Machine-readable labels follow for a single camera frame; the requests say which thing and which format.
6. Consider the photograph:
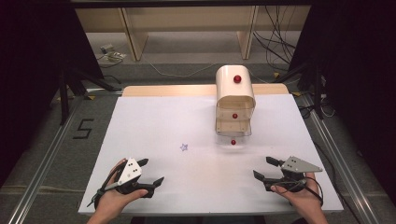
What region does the cream drawer cabinet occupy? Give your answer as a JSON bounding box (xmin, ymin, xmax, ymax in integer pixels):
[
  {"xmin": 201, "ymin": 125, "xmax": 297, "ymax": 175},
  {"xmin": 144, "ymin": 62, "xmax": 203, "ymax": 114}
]
[{"xmin": 215, "ymin": 64, "xmax": 257, "ymax": 137}]

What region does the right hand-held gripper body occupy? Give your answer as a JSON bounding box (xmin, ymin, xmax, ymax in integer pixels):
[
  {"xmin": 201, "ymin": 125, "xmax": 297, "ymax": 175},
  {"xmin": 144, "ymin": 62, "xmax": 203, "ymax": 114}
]
[{"xmin": 263, "ymin": 156, "xmax": 323, "ymax": 193}]

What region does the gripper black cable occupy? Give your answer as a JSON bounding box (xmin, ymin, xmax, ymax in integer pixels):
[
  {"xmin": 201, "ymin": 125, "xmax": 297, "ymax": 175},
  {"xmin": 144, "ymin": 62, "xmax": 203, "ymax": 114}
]
[
  {"xmin": 86, "ymin": 169, "xmax": 125, "ymax": 209},
  {"xmin": 289, "ymin": 176, "xmax": 325, "ymax": 207}
]

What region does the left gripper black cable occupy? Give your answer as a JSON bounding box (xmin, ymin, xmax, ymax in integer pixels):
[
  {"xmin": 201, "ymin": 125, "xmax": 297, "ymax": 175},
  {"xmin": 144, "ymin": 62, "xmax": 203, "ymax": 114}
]
[{"xmin": 86, "ymin": 169, "xmax": 125, "ymax": 209}]

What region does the bundle of black cables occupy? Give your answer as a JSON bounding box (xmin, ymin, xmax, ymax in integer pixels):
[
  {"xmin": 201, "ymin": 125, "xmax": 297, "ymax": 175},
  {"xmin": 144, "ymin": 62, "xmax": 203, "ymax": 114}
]
[{"xmin": 252, "ymin": 5, "xmax": 298, "ymax": 73}]

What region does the clear drawer with red knob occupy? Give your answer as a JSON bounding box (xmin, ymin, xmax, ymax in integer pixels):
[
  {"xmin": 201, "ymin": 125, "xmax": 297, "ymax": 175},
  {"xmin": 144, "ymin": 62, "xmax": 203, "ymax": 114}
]
[
  {"xmin": 215, "ymin": 119, "xmax": 252, "ymax": 149},
  {"xmin": 217, "ymin": 104, "xmax": 255, "ymax": 121}
]

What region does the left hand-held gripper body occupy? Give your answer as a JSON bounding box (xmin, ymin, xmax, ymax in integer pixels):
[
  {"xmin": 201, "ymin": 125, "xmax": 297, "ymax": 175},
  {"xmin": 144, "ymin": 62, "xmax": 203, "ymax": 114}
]
[{"xmin": 115, "ymin": 157, "xmax": 156, "ymax": 199}]

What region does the black tripod stand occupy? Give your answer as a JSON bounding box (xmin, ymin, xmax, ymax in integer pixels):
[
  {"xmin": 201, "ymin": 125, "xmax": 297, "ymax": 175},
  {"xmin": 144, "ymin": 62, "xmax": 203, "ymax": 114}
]
[
  {"xmin": 274, "ymin": 60, "xmax": 326, "ymax": 120},
  {"xmin": 57, "ymin": 66, "xmax": 123, "ymax": 126}
]

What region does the white power strip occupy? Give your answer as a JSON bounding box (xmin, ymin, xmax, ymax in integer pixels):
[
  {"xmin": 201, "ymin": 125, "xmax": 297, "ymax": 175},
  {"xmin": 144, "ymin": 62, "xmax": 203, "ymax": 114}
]
[{"xmin": 106, "ymin": 51, "xmax": 127, "ymax": 63}]

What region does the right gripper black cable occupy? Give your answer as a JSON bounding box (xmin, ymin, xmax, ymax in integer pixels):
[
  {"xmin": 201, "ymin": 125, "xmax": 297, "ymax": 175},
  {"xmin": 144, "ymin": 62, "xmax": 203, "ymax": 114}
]
[{"xmin": 289, "ymin": 176, "xmax": 325, "ymax": 207}]

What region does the aluminium floor rail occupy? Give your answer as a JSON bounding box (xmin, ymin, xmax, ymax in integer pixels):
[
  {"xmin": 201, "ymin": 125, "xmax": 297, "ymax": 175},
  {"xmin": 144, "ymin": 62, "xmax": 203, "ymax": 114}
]
[
  {"xmin": 300, "ymin": 92, "xmax": 382, "ymax": 224},
  {"xmin": 7, "ymin": 92, "xmax": 87, "ymax": 224}
]

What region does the white floor cable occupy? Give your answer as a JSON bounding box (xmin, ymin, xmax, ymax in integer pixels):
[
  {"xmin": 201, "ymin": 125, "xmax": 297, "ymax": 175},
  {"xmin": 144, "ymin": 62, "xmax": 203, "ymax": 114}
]
[{"xmin": 141, "ymin": 59, "xmax": 219, "ymax": 78}]

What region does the black tape floor number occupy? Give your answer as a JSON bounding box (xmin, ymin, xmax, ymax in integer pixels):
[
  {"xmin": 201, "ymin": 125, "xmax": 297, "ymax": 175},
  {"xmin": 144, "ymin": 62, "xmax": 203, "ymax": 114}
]
[{"xmin": 73, "ymin": 118, "xmax": 95, "ymax": 140}]

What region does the beige wooden desk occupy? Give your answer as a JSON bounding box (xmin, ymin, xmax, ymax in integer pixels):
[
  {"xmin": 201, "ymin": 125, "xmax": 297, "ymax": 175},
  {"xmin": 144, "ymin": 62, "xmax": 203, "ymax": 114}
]
[{"xmin": 74, "ymin": 5, "xmax": 312, "ymax": 62}]

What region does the person's left hand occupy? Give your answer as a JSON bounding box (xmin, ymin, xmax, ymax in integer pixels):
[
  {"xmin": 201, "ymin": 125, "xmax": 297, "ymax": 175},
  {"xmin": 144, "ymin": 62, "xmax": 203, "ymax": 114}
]
[{"xmin": 94, "ymin": 158, "xmax": 149, "ymax": 216}]

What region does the dark curtain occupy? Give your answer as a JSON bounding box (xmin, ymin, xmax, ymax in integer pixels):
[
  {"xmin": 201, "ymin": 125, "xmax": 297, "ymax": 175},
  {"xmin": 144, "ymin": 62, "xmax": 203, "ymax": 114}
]
[
  {"xmin": 0, "ymin": 0, "xmax": 106, "ymax": 188},
  {"xmin": 288, "ymin": 0, "xmax": 396, "ymax": 200}
]

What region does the person's right hand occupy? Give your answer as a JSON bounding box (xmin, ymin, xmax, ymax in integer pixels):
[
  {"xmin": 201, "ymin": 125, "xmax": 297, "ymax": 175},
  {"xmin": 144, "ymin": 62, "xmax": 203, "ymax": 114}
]
[{"xmin": 270, "ymin": 172, "xmax": 325, "ymax": 216}]

